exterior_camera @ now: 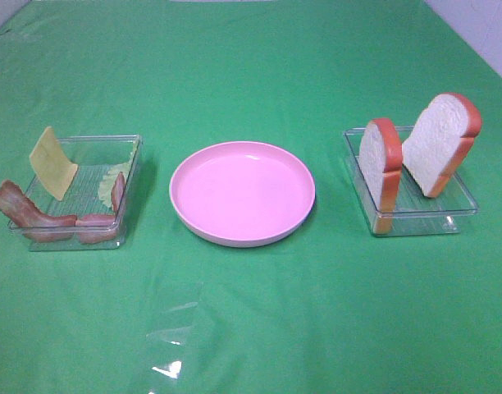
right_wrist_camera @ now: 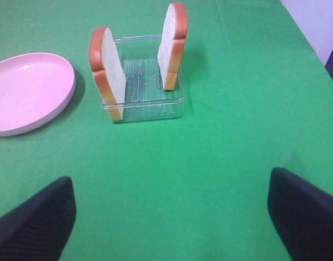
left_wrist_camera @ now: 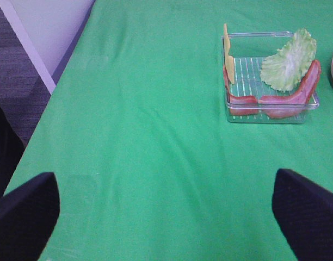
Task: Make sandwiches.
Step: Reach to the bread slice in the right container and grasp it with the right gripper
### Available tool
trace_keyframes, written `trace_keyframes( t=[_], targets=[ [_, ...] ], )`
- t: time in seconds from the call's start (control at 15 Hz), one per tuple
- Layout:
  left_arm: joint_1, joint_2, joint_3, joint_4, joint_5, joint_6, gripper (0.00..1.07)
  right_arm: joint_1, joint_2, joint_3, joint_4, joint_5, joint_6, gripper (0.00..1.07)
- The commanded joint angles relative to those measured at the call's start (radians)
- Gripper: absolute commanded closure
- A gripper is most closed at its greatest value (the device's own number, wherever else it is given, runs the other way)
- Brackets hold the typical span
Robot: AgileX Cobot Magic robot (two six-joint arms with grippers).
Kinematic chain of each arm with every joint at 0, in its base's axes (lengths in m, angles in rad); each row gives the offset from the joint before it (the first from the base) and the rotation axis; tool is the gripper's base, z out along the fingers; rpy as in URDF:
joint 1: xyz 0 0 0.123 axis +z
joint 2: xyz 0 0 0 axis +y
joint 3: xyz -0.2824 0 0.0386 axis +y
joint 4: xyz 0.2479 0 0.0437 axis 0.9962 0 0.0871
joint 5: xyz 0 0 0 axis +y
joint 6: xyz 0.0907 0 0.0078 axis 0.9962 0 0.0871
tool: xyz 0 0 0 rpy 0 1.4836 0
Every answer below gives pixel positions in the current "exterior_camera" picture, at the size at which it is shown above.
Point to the pink round plate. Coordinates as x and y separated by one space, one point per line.
242 193

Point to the yellow cheese slice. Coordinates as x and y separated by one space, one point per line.
53 168

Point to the clear left plastic tray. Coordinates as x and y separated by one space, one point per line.
94 155

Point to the bacon strip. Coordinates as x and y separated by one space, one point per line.
24 213
104 222

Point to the clear plastic tray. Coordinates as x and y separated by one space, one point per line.
414 214
94 155

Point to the green tablecloth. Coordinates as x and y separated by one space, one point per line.
331 308

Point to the green lettuce leaf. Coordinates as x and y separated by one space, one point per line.
106 189

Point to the bread slice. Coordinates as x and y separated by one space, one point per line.
380 161
440 140

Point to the clear right plastic tray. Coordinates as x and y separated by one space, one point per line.
414 214

